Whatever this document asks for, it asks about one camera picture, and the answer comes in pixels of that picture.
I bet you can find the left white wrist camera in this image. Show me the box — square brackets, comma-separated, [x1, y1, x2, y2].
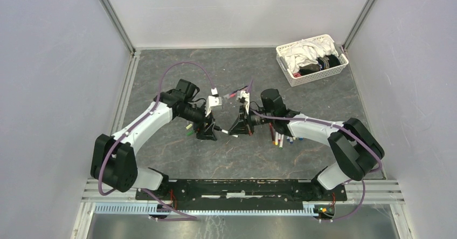
[205, 88, 223, 117]

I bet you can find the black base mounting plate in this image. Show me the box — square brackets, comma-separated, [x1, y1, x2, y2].
[153, 179, 348, 211]

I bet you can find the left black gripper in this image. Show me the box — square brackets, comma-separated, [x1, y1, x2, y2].
[178, 102, 217, 141]

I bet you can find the black cloth in basket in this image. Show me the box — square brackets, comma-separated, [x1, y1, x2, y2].
[298, 54, 341, 76]

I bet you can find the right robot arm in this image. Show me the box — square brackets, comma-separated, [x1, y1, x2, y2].
[228, 88, 385, 200]

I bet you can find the white slotted cable duct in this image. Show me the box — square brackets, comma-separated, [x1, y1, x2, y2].
[94, 203, 318, 217]

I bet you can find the white cloth in basket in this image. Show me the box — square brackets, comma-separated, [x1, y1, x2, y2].
[280, 37, 339, 74]

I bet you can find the white plastic basket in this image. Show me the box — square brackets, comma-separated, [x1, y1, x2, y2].
[275, 34, 349, 87]

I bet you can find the orange gel pen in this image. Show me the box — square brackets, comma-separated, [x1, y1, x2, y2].
[269, 123, 277, 145]

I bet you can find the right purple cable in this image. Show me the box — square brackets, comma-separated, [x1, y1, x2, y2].
[244, 76, 384, 222]

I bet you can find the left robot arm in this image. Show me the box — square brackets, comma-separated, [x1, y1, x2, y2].
[90, 79, 221, 200]

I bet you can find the black cap marker pen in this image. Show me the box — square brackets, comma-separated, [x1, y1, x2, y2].
[216, 129, 239, 138]

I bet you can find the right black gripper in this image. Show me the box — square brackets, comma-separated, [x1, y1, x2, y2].
[228, 104, 274, 136]

